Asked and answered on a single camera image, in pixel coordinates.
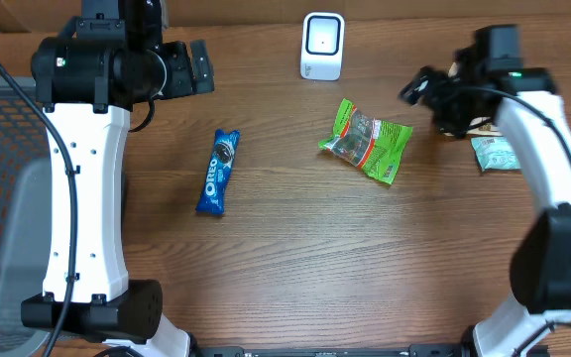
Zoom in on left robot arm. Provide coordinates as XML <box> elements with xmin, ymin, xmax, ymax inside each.
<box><xmin>21</xmin><ymin>1</ymin><xmax>214</xmax><ymax>356</ymax></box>

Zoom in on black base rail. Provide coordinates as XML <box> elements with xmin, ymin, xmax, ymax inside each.
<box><xmin>200</xmin><ymin>343</ymin><xmax>474</xmax><ymax>357</ymax></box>

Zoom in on green snack bag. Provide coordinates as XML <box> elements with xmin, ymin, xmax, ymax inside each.
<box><xmin>318</xmin><ymin>98</ymin><xmax>412</xmax><ymax>184</ymax></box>

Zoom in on grey plastic basket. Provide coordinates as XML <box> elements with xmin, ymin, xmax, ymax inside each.
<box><xmin>0</xmin><ymin>77</ymin><xmax>74</xmax><ymax>356</ymax></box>

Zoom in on white barcode scanner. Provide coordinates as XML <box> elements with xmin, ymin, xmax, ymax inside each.
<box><xmin>300</xmin><ymin>12</ymin><xmax>345</xmax><ymax>81</ymax></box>

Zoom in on blue Oreo cookie pack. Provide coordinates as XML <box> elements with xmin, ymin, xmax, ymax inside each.
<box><xmin>195</xmin><ymin>129</ymin><xmax>240</xmax><ymax>215</ymax></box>

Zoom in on teal snack wrapper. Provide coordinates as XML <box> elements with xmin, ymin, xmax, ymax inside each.
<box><xmin>471</xmin><ymin>137</ymin><xmax>520</xmax><ymax>172</ymax></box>

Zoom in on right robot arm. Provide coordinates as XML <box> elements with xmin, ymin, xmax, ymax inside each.
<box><xmin>399</xmin><ymin>25</ymin><xmax>571</xmax><ymax>356</ymax></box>

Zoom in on beige brown pastry bag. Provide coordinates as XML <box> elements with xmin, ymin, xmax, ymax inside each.
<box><xmin>443</xmin><ymin>61</ymin><xmax>505</xmax><ymax>138</ymax></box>

